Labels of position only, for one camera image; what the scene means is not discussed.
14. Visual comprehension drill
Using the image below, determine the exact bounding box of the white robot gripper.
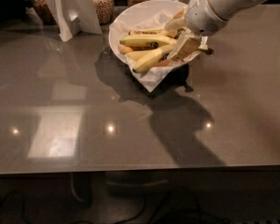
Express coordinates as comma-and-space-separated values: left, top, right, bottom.
164, 0, 228, 62

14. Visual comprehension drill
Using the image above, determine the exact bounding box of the black floor cable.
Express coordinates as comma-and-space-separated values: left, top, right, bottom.
0, 187, 234, 224

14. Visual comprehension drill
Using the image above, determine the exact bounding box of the small lower yellow banana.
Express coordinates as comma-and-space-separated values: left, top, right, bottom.
125, 50, 148, 62

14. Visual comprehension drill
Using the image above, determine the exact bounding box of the glass jar of nuts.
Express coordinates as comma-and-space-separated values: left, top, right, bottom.
92, 0, 114, 25

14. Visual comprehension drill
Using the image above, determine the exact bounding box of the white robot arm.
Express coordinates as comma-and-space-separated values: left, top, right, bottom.
165, 0, 268, 62

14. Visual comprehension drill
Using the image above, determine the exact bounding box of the white paper liner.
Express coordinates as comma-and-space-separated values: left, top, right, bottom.
108, 8, 202, 91

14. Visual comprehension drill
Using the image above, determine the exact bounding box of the white ceramic bowl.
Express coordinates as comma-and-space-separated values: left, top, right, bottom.
108, 0, 209, 74

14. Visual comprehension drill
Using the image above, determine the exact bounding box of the white folded card stand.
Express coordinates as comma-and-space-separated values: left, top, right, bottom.
45, 0, 102, 42

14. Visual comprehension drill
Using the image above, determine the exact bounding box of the dark glass jar left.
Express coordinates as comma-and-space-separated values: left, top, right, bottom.
31, 0, 56, 25

